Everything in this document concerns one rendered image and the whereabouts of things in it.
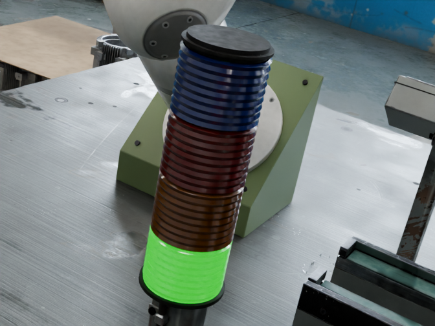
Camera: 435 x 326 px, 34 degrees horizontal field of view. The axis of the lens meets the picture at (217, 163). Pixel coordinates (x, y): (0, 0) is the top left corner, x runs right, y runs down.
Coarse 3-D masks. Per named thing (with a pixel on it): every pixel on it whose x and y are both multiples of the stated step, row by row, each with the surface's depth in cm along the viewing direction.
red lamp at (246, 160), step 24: (168, 120) 47; (168, 144) 47; (192, 144) 46; (216, 144) 45; (240, 144) 46; (168, 168) 47; (192, 168) 46; (216, 168) 46; (240, 168) 47; (216, 192) 47
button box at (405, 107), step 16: (400, 80) 96; (416, 80) 96; (400, 96) 96; (416, 96) 95; (432, 96) 94; (400, 112) 95; (416, 112) 94; (432, 112) 94; (400, 128) 101; (416, 128) 98; (432, 128) 95
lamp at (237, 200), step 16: (160, 176) 49; (160, 192) 49; (176, 192) 47; (192, 192) 47; (240, 192) 49; (160, 208) 49; (176, 208) 48; (192, 208) 47; (208, 208) 47; (224, 208) 48; (160, 224) 49; (176, 224) 48; (192, 224) 48; (208, 224) 48; (224, 224) 49; (176, 240) 48; (192, 240) 48; (208, 240) 49; (224, 240) 49
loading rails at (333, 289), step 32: (352, 256) 84; (384, 256) 84; (320, 288) 75; (352, 288) 84; (384, 288) 82; (416, 288) 80; (320, 320) 75; (352, 320) 73; (384, 320) 72; (416, 320) 81
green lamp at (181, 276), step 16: (160, 240) 49; (160, 256) 50; (176, 256) 49; (192, 256) 49; (208, 256) 49; (224, 256) 50; (144, 272) 52; (160, 272) 50; (176, 272) 49; (192, 272) 49; (208, 272) 50; (224, 272) 52; (160, 288) 50; (176, 288) 50; (192, 288) 50; (208, 288) 51
